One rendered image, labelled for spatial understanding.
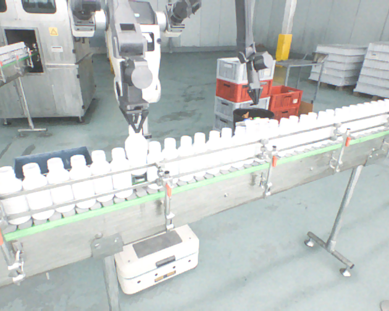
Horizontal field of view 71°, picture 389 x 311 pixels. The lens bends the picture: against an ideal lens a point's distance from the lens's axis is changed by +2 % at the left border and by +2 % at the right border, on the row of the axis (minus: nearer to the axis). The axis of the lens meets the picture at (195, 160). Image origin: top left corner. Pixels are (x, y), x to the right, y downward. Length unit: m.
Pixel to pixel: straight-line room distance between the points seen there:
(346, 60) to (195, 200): 7.14
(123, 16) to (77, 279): 1.67
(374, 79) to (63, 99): 6.30
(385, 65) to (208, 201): 6.57
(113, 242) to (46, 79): 3.79
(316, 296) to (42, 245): 1.64
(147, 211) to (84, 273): 1.20
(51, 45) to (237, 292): 3.83
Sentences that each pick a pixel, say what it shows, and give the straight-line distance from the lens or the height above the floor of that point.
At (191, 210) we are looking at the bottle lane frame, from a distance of 1.06.
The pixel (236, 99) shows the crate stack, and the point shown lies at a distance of 3.30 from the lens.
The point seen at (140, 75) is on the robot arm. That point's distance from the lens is 0.73.
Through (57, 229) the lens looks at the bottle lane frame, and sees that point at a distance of 0.92.
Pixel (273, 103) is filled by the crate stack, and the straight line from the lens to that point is 3.89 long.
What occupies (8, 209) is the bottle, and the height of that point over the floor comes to 1.06.
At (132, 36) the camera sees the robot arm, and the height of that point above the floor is 1.49.
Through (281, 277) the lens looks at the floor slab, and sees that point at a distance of 2.09.
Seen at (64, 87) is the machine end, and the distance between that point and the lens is 4.56.
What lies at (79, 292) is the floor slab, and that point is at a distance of 2.02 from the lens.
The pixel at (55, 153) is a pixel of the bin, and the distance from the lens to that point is 1.47.
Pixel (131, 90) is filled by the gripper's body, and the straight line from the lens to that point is 0.81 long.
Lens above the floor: 1.54
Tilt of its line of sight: 28 degrees down
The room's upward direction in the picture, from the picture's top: 2 degrees clockwise
